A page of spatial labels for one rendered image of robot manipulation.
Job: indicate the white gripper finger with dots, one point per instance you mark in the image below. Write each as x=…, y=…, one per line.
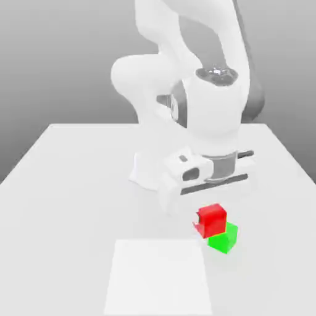
x=197, y=218

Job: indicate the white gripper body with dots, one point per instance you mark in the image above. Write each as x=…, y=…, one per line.
x=170, y=197

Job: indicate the small red cube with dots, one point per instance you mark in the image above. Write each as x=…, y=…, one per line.
x=213, y=221

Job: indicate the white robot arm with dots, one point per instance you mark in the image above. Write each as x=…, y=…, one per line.
x=212, y=111

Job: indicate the small green cube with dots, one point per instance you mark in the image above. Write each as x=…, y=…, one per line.
x=223, y=243

